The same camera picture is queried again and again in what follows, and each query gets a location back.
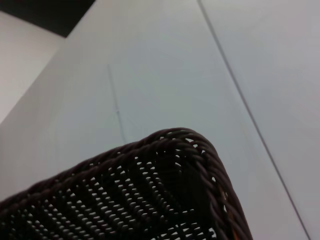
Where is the dark brown woven basket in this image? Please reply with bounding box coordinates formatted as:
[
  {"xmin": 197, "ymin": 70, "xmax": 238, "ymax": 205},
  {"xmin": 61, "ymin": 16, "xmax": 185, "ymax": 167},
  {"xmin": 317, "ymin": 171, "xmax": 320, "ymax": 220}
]
[{"xmin": 0, "ymin": 127, "xmax": 253, "ymax": 240}]

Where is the thin grey hanging wire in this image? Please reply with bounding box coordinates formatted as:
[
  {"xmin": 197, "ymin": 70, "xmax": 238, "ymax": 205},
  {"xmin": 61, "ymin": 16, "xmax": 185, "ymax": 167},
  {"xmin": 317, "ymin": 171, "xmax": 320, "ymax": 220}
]
[{"xmin": 106, "ymin": 63, "xmax": 126, "ymax": 145}]

